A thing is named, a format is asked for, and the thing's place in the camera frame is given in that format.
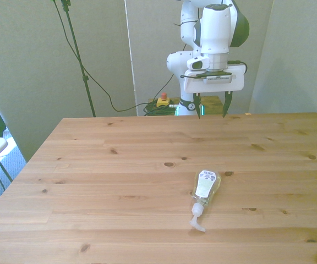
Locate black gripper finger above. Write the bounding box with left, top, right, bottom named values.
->
left=193, top=92, right=204, bottom=120
left=222, top=92, right=234, bottom=119

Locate black camera cable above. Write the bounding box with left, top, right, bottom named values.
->
left=50, top=0, right=159, bottom=113

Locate clear sanitizer pump bottle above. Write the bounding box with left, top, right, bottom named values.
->
left=188, top=169, right=222, bottom=233

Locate black camera stand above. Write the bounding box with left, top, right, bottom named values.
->
left=61, top=0, right=97, bottom=118

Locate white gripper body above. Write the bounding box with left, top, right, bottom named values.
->
left=183, top=64, right=245, bottom=93

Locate green coiled cable bundle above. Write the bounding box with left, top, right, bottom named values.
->
left=143, top=101, right=182, bottom=117

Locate yellow emergency stop button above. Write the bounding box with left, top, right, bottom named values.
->
left=156, top=92, right=171, bottom=108

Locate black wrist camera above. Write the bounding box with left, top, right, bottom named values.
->
left=194, top=70, right=233, bottom=84

